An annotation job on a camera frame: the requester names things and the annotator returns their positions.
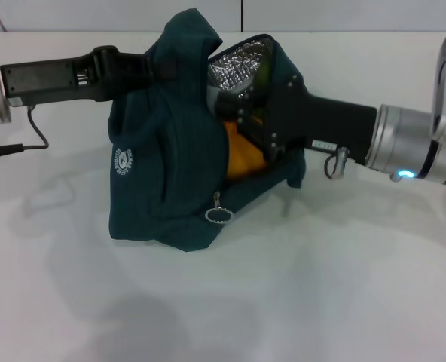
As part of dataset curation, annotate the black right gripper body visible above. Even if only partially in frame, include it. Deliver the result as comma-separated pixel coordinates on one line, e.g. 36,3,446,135
266,73,379,162

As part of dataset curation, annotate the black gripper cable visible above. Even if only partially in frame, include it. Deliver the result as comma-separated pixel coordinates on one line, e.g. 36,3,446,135
0,105,50,160
322,146,350,181

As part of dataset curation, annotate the dark teal insulated lunch bag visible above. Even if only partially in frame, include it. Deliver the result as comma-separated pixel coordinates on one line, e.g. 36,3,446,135
108,9,307,253

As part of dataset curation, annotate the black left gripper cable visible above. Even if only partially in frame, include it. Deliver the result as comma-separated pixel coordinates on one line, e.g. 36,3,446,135
0,105,50,160

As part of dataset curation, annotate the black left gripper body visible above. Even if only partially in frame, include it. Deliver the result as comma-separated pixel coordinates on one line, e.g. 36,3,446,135
0,44,153,109

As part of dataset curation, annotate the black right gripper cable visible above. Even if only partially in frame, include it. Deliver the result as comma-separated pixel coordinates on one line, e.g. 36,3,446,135
322,146,350,181

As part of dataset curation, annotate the yellow orange pear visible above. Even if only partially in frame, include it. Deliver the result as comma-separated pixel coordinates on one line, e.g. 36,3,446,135
221,119,270,182

